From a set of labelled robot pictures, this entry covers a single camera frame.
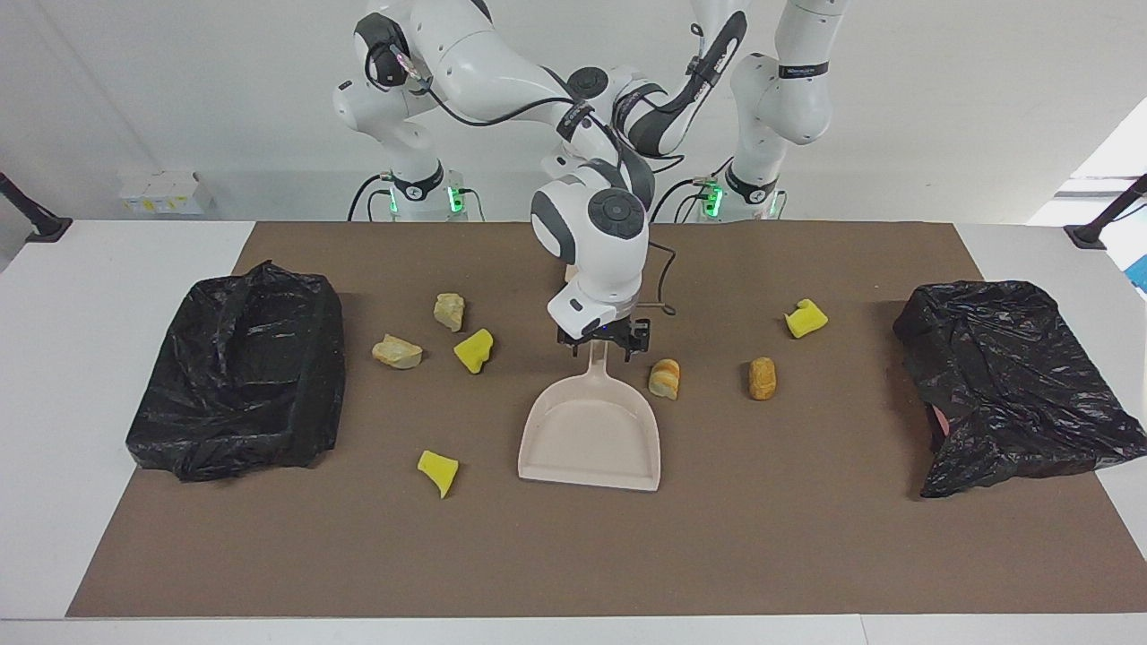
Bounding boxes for beige plastic dustpan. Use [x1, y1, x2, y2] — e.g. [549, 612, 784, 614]
[517, 340, 662, 493]

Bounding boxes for yellow sponge chunk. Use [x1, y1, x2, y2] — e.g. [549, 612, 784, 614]
[453, 328, 496, 374]

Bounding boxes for notched yellow sponge piece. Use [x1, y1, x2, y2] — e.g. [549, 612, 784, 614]
[785, 298, 829, 340]

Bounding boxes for elongated beige rock chunk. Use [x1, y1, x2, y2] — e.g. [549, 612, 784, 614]
[372, 333, 424, 371]

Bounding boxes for yellow sponge wedge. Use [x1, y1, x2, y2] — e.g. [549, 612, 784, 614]
[418, 450, 460, 499]

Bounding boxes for open black bag bin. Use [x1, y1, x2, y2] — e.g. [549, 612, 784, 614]
[125, 260, 347, 483]

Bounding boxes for crumpled black bag bin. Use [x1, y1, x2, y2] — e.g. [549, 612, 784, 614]
[893, 279, 1147, 499]

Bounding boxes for brown table mat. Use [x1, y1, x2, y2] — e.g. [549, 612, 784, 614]
[65, 221, 1147, 619]

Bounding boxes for white boxes with yellow labels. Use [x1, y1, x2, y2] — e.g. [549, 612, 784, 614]
[118, 170, 216, 216]

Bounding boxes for black clamp stand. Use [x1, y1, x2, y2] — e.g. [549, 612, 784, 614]
[1064, 173, 1147, 250]
[0, 170, 74, 245]

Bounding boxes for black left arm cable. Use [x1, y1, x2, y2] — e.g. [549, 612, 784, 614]
[641, 237, 677, 316]

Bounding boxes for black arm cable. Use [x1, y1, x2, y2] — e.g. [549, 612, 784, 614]
[641, 237, 677, 316]
[385, 36, 628, 171]

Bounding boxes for black left base cable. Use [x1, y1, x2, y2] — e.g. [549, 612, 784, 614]
[650, 157, 729, 223]

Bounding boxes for black base cable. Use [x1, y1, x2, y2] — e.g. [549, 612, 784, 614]
[650, 157, 729, 223]
[348, 174, 395, 222]

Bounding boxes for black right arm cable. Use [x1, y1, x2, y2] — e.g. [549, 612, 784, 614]
[385, 36, 628, 171]

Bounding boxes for black right base cable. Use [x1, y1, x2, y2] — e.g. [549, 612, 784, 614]
[348, 174, 395, 222]

